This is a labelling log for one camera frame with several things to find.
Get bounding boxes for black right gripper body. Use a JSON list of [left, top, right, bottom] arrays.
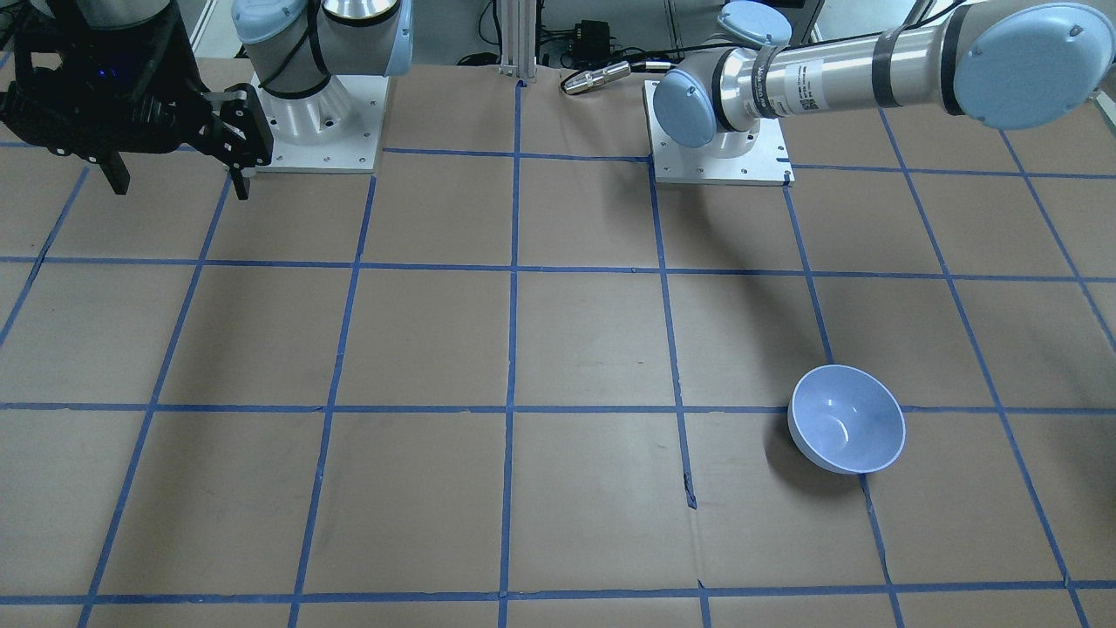
[[0, 9, 214, 158]]

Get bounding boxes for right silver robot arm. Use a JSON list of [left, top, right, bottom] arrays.
[[3, 1, 413, 200]]

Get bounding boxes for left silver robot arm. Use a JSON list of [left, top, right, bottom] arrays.
[[647, 1, 1115, 148]]

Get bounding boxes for blue bowl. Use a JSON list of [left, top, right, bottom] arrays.
[[786, 365, 908, 474]]

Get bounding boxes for silver cylindrical tool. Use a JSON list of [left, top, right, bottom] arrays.
[[561, 61, 631, 96]]

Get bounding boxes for black power adapter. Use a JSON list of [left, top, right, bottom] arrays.
[[569, 20, 610, 62]]

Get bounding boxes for brown paper table cover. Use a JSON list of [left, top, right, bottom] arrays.
[[1, 66, 1115, 627]]

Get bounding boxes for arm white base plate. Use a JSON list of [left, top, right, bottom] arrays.
[[256, 75, 391, 174], [644, 80, 796, 187]]

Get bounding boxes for aluminium frame post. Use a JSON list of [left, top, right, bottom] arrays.
[[493, 0, 541, 85]]

